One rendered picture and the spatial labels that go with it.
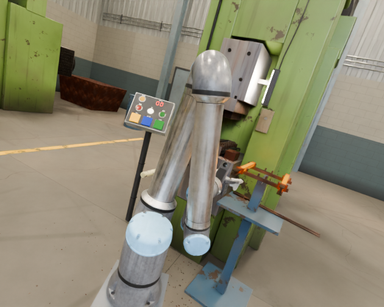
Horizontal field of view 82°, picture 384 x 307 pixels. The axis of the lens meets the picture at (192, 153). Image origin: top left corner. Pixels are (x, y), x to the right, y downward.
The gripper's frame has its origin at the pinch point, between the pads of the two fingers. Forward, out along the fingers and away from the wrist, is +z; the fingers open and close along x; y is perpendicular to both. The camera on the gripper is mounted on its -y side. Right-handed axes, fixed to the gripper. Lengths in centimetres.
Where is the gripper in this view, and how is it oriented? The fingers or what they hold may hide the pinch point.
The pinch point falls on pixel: (230, 174)
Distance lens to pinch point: 118.7
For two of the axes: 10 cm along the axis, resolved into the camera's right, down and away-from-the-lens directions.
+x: 8.2, 3.6, -4.4
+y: -2.7, 9.3, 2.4
